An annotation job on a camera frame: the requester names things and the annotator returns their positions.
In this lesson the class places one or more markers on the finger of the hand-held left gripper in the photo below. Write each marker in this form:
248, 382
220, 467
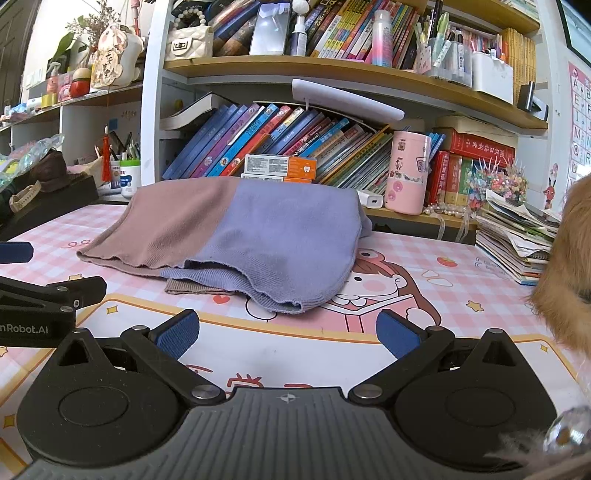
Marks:
16, 253
87, 288

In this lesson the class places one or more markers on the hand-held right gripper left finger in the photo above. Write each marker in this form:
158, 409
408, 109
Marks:
180, 333

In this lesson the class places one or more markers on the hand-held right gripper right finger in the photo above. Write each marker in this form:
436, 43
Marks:
397, 334

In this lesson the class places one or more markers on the purple and mauve sweater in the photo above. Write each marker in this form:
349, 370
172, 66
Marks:
277, 221

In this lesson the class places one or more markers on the pink checkered cartoon desk mat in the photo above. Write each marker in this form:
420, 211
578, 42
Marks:
461, 286

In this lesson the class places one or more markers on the brown cloth bag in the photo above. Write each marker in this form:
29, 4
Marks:
51, 170

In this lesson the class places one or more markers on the iridescent plastic wrap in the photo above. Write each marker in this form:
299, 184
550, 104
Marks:
27, 154

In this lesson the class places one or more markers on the white jar with green lid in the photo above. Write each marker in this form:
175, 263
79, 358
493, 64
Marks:
129, 177

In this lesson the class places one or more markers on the red tassel ornament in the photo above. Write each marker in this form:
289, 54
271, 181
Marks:
107, 157

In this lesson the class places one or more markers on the white side shelf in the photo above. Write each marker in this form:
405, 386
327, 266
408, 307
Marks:
76, 134

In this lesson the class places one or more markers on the white charger plug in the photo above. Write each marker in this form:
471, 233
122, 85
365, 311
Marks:
371, 200

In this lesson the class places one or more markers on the pen holder with pens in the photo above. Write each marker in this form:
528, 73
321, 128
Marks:
122, 150

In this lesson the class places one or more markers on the stack of magazines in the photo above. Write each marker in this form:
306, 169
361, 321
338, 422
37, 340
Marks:
512, 240

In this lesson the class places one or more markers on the yellow tape roll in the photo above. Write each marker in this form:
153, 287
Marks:
49, 100

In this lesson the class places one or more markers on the pink patterned box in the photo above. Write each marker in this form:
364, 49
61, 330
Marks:
406, 175

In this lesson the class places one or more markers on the row of thick standing books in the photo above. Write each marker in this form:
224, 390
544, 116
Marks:
450, 177

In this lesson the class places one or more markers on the pink small box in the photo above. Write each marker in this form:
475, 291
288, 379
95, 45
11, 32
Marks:
62, 84

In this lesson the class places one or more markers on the small pink spray bottle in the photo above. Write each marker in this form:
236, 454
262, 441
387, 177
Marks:
54, 76

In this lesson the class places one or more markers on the colourful bead ornament bunch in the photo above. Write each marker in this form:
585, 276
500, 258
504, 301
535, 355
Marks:
496, 182

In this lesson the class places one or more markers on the orange and white box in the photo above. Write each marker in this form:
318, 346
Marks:
277, 165
277, 178

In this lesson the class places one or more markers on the orange furry animal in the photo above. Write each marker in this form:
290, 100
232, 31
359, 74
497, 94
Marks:
568, 258

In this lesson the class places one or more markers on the clear crystal ball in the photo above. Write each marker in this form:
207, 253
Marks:
565, 431

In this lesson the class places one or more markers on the red thick book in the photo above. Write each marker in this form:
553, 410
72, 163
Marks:
480, 145

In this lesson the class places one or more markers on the white open book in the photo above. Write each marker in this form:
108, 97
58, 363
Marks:
194, 110

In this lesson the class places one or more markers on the row of colourful children's books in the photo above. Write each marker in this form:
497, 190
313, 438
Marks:
258, 134

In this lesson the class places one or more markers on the green potted plant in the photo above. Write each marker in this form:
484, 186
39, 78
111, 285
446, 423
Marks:
69, 44

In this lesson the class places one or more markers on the cartoon hanging plaque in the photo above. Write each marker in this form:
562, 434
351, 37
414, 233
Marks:
113, 57

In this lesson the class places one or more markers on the white bar lamp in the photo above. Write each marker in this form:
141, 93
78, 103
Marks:
346, 99

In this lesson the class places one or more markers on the white quilted handbag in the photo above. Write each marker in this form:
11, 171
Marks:
189, 41

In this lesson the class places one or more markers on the small black device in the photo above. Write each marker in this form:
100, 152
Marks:
531, 101

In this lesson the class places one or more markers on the white storage box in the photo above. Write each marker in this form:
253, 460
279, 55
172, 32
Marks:
491, 78

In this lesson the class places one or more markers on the pink alphabet poster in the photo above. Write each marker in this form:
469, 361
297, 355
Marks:
581, 124

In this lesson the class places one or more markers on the wooden and white bookshelf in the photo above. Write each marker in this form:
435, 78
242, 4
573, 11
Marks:
277, 69

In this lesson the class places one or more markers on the clear pen organiser with pens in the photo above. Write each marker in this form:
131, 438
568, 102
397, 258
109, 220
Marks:
445, 55

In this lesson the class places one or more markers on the pink and blue gradient bottle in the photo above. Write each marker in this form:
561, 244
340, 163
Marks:
381, 39

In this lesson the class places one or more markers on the row of yellow books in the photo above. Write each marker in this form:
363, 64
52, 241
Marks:
519, 57

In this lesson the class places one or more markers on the row of slim colourful books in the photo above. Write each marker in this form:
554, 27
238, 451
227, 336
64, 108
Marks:
346, 32

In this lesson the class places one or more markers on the white spray bottle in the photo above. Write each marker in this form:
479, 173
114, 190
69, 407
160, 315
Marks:
299, 39

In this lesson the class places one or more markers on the silver glossy pouch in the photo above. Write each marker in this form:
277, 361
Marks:
270, 30

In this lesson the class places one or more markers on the dark framed board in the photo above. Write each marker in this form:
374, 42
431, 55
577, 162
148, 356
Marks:
577, 23

